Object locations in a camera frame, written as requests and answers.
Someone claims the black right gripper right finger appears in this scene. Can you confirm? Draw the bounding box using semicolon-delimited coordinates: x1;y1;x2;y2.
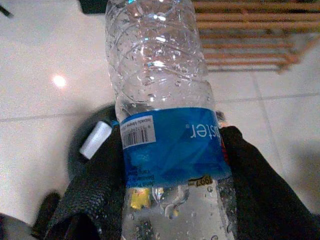
221;125;320;240

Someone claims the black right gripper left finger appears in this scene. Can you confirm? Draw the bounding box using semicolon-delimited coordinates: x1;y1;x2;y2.
44;123;127;240

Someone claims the clear plastic bottle blue label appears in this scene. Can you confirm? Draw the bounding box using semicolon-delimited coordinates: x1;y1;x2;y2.
104;0;238;240

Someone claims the round black rubbish bin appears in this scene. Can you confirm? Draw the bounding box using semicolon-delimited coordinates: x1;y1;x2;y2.
65;102;227;183

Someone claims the white foam piece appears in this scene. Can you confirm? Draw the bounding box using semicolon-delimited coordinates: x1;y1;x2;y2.
79;121;113;160

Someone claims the yellow snack packet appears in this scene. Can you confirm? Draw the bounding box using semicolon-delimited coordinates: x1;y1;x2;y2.
129;188;152;210

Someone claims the wooden slatted rack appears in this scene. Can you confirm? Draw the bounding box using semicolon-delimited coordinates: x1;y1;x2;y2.
192;0;320;75

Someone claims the black suitcase with handle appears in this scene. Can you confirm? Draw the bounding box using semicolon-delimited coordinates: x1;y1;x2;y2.
79;0;109;15

